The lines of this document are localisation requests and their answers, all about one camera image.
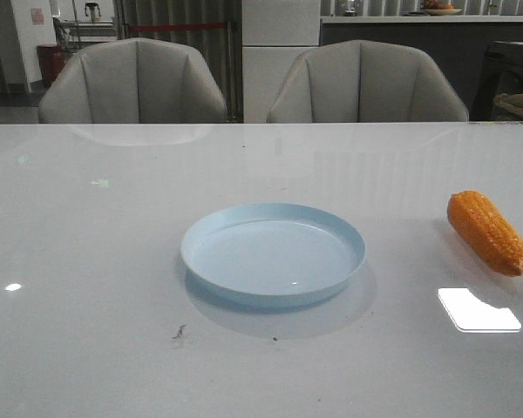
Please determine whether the light blue round plate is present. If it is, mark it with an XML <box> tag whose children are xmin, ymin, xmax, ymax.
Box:
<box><xmin>180</xmin><ymin>203</ymin><xmax>366</xmax><ymax>309</ymax></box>

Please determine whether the orange plastic corn cob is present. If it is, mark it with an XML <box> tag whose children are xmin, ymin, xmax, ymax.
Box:
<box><xmin>447</xmin><ymin>190</ymin><xmax>523</xmax><ymax>277</ymax></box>

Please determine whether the right grey upholstered chair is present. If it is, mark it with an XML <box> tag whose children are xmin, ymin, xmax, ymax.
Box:
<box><xmin>267</xmin><ymin>40</ymin><xmax>469</xmax><ymax>124</ymax></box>

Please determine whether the grey upholstered chair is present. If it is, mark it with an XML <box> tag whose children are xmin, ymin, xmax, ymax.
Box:
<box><xmin>38</xmin><ymin>37</ymin><xmax>227</xmax><ymax>124</ymax></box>
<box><xmin>267</xmin><ymin>40</ymin><xmax>469</xmax><ymax>124</ymax></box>

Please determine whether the white cabinet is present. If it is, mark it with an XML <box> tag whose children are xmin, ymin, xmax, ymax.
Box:
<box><xmin>241</xmin><ymin>0</ymin><xmax>321</xmax><ymax>124</ymax></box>

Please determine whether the left grey upholstered chair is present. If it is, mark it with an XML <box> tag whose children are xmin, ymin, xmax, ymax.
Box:
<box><xmin>38</xmin><ymin>37</ymin><xmax>227</xmax><ymax>124</ymax></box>

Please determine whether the red barrier belt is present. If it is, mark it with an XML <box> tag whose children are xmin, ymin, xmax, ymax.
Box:
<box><xmin>128</xmin><ymin>22</ymin><xmax>228</xmax><ymax>32</ymax></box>

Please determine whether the red bin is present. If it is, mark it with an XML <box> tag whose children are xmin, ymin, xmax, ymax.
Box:
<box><xmin>37</xmin><ymin>44</ymin><xmax>65</xmax><ymax>87</ymax></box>

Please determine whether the dark grey counter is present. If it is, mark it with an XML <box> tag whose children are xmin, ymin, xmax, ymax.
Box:
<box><xmin>321</xmin><ymin>15</ymin><xmax>523</xmax><ymax>115</ymax></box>

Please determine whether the fruit bowl on counter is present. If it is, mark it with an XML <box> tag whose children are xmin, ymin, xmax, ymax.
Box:
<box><xmin>420</xmin><ymin>0</ymin><xmax>462</xmax><ymax>16</ymax></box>

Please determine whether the dark side chair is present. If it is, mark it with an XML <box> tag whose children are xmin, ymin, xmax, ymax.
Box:
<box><xmin>470</xmin><ymin>41</ymin><xmax>523</xmax><ymax>121</ymax></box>

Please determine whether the pink wall notice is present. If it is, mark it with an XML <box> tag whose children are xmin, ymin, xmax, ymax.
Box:
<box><xmin>30</xmin><ymin>8</ymin><xmax>44</xmax><ymax>25</ymax></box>

